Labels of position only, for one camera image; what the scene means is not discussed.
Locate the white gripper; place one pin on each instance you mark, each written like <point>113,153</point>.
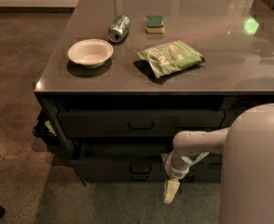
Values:
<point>178,173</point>

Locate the white bowl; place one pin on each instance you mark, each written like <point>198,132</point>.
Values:
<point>90,53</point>

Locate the green chip bag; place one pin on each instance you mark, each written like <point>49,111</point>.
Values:
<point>169,58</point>

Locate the green yellow sponge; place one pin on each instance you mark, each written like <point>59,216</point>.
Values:
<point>154,24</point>

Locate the dark grey drawer cabinet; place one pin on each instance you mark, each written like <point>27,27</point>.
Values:
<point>127,75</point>

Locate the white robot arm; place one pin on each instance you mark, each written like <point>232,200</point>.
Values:
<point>247,173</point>

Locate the drawer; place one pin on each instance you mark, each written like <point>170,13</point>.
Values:
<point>136,123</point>
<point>121,178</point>
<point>120,159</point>
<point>229,117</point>

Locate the black bin beside cabinet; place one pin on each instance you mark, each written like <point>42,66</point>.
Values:
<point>41,130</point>

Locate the green soda can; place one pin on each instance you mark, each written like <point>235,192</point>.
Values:
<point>119,29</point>

